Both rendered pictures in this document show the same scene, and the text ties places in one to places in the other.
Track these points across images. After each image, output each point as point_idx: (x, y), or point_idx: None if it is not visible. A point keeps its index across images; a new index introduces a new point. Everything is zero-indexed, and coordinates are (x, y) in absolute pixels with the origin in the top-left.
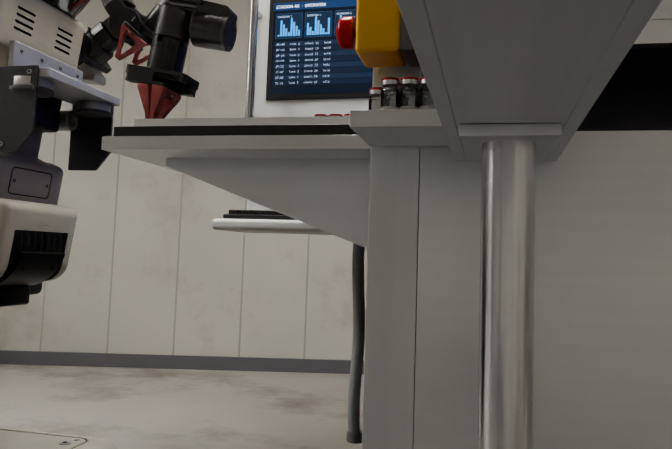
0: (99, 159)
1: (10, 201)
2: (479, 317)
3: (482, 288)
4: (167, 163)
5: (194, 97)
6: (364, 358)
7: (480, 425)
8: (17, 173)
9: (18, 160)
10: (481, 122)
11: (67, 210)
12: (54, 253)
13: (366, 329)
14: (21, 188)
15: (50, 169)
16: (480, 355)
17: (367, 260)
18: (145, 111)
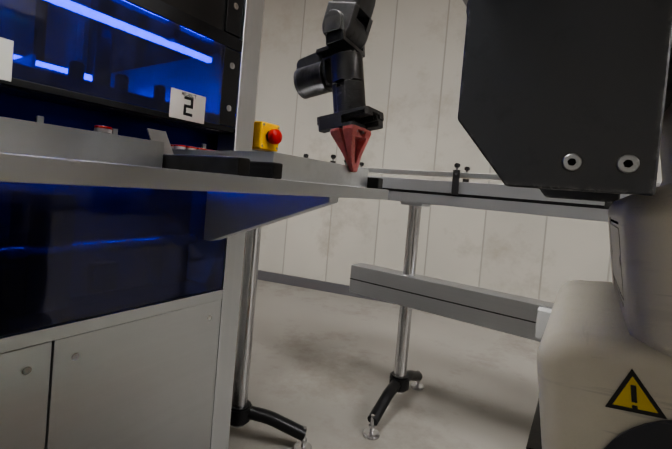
0: (496, 147)
1: (567, 282)
2: (258, 246)
3: (260, 237)
4: (337, 200)
5: (319, 131)
6: (240, 290)
7: (257, 275)
8: (611, 233)
9: (613, 204)
10: None
11: (548, 327)
12: (532, 424)
13: (241, 276)
14: (614, 267)
15: (617, 210)
16: (258, 256)
17: (244, 242)
18: (361, 155)
